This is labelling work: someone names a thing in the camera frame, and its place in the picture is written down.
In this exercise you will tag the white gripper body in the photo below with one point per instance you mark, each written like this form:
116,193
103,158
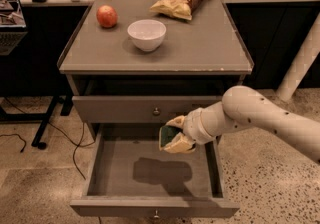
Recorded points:
194,125

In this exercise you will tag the grey drawer cabinet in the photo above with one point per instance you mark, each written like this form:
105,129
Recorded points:
128,65

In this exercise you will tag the white diagonal post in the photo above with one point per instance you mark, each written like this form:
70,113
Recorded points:
302,62

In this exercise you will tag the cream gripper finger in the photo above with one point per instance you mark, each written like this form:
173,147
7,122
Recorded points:
178,144
177,122

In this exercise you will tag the red apple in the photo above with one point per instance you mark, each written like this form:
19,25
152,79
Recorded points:
107,16

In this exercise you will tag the grey open middle drawer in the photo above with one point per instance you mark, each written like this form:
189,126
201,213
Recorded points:
130,177

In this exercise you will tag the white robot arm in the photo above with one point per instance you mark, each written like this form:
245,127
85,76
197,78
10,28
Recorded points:
240,108

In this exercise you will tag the brass drawer knob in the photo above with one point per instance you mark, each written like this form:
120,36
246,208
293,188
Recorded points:
156,111
156,215

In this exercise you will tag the brass middle drawer knob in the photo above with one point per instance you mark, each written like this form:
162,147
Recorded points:
156,215

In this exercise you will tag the white bowl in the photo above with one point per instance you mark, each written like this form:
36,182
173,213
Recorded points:
147,34

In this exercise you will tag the black side table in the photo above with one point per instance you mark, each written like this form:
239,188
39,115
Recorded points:
32,40

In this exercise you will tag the brass top drawer knob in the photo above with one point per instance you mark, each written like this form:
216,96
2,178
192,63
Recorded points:
156,111

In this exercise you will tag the green yellow sponge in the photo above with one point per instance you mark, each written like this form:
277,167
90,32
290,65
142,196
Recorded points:
166,135

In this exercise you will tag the grey top drawer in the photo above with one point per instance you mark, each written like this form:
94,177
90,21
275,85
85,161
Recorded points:
137,109

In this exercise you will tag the yellow brown chip bag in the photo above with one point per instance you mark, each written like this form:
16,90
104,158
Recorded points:
181,9

